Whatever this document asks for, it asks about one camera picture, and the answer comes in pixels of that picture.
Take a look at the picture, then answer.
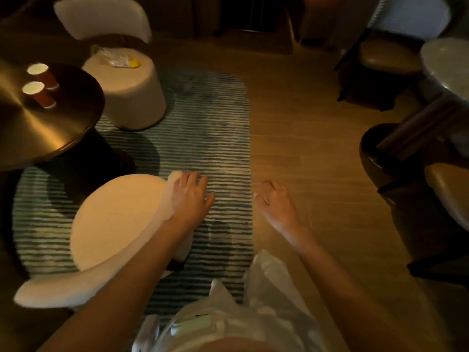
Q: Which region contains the person's right forearm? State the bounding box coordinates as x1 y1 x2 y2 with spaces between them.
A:
289 230 416 352

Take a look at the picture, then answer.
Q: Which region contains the cream round-seat chair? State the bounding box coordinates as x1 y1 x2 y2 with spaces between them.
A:
14 171 195 310

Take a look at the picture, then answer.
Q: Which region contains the white-back chair with brown seat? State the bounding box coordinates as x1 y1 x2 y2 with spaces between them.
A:
333 0 452 112

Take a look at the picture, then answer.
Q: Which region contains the person's left hand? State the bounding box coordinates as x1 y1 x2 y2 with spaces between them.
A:
169 171 216 232

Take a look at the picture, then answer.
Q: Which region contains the round marble table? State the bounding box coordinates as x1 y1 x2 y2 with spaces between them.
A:
359 37 469 191

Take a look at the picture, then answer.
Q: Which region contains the red paper cup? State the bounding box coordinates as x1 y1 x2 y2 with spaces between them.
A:
22 81 57 109
27 63 60 91

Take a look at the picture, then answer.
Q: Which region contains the cream pouf chair with backrest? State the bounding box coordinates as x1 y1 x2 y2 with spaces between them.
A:
53 0 167 131

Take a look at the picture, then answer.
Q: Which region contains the person's white clothing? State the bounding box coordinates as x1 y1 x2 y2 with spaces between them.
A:
132 249 330 352

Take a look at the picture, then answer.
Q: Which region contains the person's left forearm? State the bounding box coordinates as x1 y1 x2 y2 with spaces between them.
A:
37 218 195 352

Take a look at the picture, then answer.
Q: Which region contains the green white striped rug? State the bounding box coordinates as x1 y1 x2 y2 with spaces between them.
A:
12 69 254 324

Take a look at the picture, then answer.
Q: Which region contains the clear plastic bag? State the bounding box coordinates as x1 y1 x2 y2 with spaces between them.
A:
90 45 143 69

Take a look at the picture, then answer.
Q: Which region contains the dark chair with tan seat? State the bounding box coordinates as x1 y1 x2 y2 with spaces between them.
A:
377 163 469 287

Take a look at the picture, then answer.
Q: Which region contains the person's right hand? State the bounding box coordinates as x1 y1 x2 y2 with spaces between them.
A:
254 180 308 241

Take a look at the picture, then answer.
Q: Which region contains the round dark metal table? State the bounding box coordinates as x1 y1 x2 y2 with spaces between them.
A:
0 58 137 204

